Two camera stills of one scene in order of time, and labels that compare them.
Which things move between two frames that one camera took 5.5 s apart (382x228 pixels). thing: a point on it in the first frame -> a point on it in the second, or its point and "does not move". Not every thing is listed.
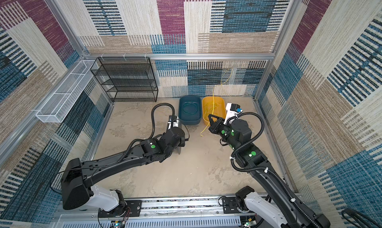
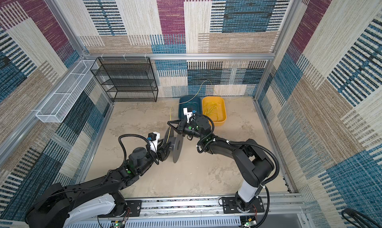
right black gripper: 215,126 -> 181,128
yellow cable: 213,102 -> 191,99
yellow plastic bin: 213,105 does not move
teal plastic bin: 190,110 does not move
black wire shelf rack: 127,79 does not move
